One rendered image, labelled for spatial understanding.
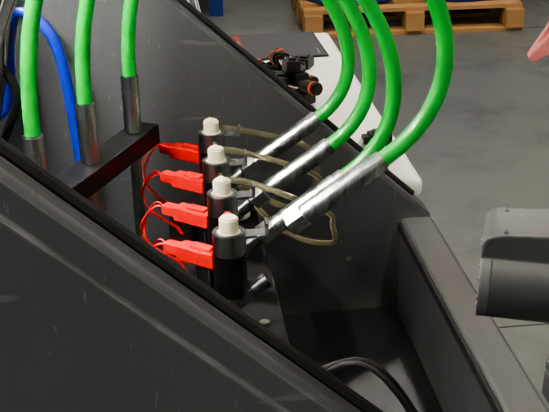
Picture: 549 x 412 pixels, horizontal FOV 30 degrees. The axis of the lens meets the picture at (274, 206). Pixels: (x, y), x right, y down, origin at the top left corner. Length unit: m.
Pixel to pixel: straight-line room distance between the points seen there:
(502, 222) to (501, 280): 0.04
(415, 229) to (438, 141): 2.96
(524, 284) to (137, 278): 0.28
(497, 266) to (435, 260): 0.47
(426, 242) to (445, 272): 0.07
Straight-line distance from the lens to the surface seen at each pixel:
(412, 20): 5.66
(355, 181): 0.83
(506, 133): 4.27
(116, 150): 1.02
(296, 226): 0.84
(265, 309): 0.96
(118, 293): 0.47
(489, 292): 0.66
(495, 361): 0.96
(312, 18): 5.57
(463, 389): 1.01
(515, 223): 0.66
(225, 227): 0.84
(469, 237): 3.36
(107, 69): 1.12
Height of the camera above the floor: 1.46
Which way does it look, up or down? 24 degrees down
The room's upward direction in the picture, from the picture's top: 1 degrees counter-clockwise
